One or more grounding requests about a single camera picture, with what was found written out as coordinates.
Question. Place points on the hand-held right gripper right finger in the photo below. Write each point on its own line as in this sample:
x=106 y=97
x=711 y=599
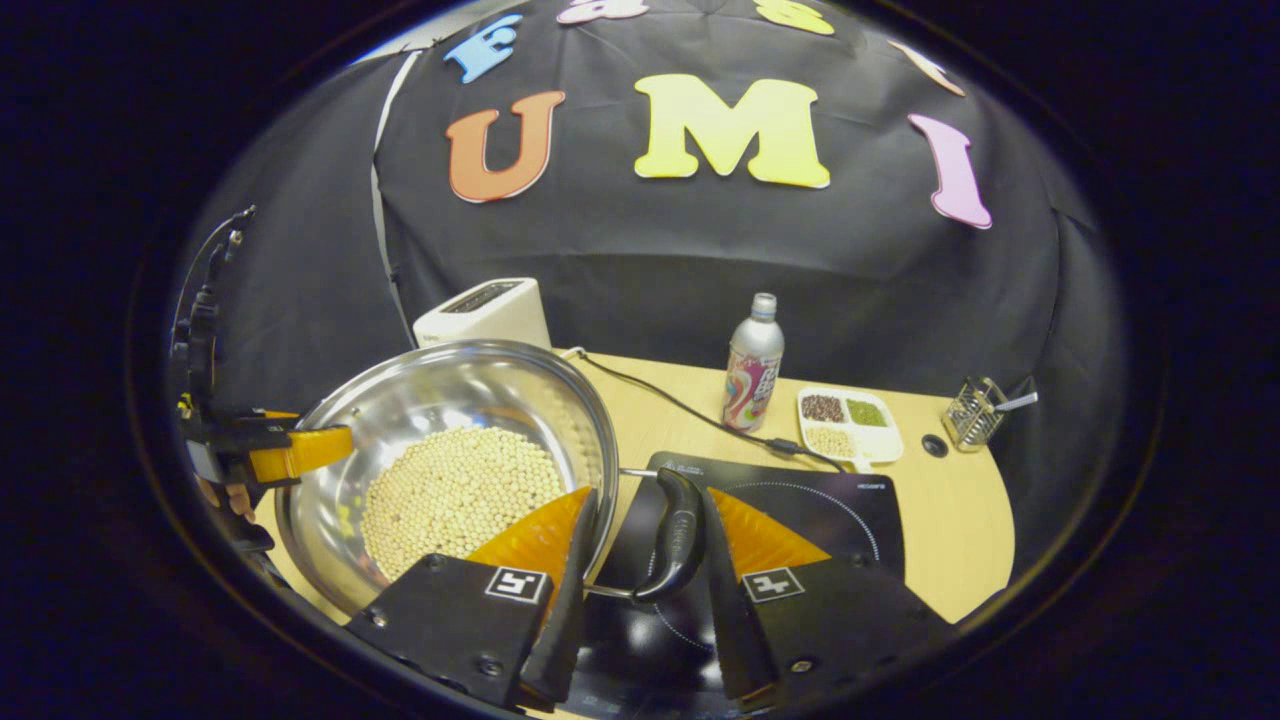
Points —
x=735 y=620

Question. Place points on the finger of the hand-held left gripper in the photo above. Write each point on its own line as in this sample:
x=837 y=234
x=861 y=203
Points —
x=300 y=452

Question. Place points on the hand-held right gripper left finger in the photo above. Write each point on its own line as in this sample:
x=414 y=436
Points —
x=565 y=620

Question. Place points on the black induction cooktop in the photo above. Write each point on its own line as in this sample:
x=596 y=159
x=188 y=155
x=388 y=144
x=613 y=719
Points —
x=800 y=505

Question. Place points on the pile of yellow soybeans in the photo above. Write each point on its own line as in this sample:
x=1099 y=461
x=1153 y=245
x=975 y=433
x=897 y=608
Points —
x=450 y=490

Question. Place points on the stainless steel pot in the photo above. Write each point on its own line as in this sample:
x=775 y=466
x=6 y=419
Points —
x=450 y=390

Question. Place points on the white divided bean tray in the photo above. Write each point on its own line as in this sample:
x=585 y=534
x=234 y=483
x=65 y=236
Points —
x=870 y=440

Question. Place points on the white toaster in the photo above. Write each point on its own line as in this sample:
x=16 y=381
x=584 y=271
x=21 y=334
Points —
x=500 y=315

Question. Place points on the silver drink bottle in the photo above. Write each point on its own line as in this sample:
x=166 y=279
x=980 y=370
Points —
x=752 y=375

